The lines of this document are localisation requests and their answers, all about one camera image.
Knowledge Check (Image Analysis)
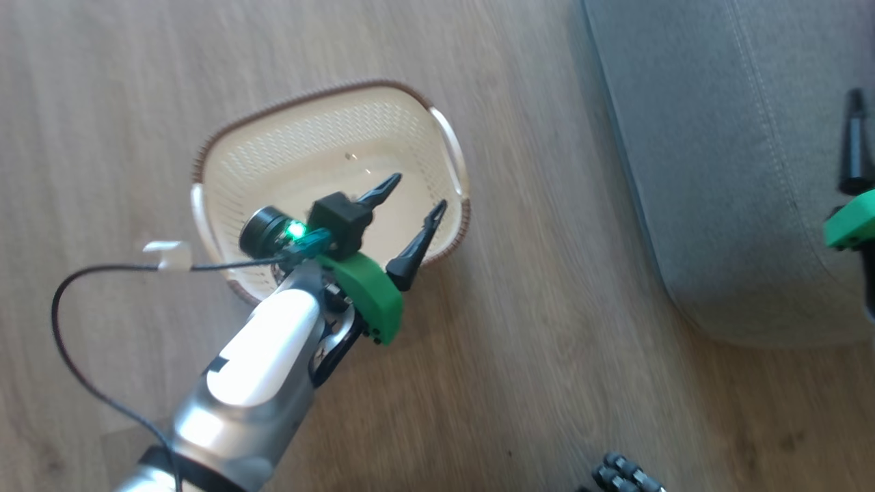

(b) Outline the white cable tag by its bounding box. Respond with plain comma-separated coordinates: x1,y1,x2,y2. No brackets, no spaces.
142,239,194,273

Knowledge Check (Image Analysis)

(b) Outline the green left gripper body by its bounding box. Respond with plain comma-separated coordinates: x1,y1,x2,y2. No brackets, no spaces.
316,252,405,346

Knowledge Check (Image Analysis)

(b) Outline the grey fabric sofa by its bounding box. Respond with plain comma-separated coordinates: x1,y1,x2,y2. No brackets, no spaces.
581,0,875,347

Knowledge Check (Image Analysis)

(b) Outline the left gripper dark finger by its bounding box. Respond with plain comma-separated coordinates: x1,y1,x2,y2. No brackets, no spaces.
355,172,403,212
386,199,449,293

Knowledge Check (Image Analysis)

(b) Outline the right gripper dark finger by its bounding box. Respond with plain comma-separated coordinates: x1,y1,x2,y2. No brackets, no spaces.
839,88,874,196

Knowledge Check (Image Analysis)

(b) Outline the cream perforated laundry basket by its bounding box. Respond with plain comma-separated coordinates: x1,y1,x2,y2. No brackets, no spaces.
191,79,472,307

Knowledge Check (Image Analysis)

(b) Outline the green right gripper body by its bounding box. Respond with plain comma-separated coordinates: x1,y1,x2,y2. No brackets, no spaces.
822,188,875,252

